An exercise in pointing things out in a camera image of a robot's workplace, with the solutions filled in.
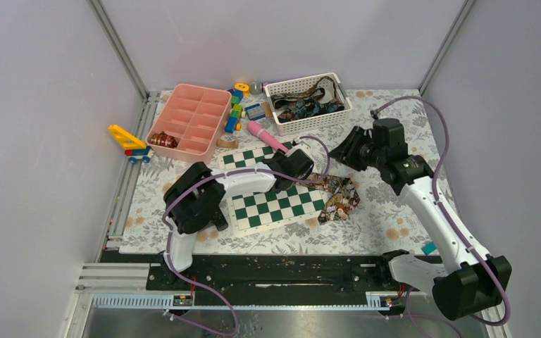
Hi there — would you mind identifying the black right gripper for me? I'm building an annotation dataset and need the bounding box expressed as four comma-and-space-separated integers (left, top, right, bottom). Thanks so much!
328, 125, 386, 172

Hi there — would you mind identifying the brown floral patterned tie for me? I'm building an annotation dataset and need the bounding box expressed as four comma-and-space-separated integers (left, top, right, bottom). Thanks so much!
304, 173, 361, 224

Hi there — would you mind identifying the pink divided organizer tray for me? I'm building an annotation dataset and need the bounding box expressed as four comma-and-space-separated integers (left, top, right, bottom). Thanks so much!
146, 84, 231, 163

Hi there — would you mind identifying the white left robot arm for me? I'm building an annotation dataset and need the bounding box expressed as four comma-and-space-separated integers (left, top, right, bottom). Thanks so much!
162, 144, 314, 289

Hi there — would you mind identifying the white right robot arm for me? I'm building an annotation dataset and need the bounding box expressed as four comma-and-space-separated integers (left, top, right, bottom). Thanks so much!
329, 118, 512, 320

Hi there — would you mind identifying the blue patterned tie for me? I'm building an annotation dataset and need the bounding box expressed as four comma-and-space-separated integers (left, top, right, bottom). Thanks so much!
278, 99, 344, 123

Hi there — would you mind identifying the green white chessboard mat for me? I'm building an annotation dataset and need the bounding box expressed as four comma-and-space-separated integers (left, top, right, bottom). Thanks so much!
217, 146, 329, 237

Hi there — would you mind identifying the wooden rectangular block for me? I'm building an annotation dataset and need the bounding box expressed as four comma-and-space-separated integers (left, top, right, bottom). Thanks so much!
261, 102, 273, 118

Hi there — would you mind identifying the blue grey lego brick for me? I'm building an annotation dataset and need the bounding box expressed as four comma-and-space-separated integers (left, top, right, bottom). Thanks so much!
245, 104, 266, 120

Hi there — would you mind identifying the wooden arch block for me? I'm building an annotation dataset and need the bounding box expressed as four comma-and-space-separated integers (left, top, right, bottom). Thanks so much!
216, 134, 239, 149

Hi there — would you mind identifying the purple glitter microphone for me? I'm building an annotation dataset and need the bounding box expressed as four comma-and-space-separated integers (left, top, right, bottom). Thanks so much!
249, 81, 263, 95

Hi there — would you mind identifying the colourful lego block vehicle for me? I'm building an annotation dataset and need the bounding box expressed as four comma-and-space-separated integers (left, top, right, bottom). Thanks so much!
224, 82, 250, 134

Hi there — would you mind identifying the small teal block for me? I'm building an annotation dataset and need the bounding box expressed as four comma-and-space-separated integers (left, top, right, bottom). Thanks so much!
421, 242, 437, 256

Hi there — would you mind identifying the rolled red patterned tie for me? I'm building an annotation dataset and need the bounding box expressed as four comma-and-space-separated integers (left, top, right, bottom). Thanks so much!
149, 132, 178, 149

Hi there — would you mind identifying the yellow toy crane car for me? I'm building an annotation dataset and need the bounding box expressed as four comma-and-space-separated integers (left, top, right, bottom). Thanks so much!
108, 125, 154, 164

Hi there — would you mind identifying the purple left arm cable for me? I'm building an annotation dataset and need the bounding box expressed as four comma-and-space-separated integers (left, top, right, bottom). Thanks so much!
161, 135, 331, 338

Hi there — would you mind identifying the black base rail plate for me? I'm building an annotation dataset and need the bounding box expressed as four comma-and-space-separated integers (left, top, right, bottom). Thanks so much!
145, 252, 444, 308

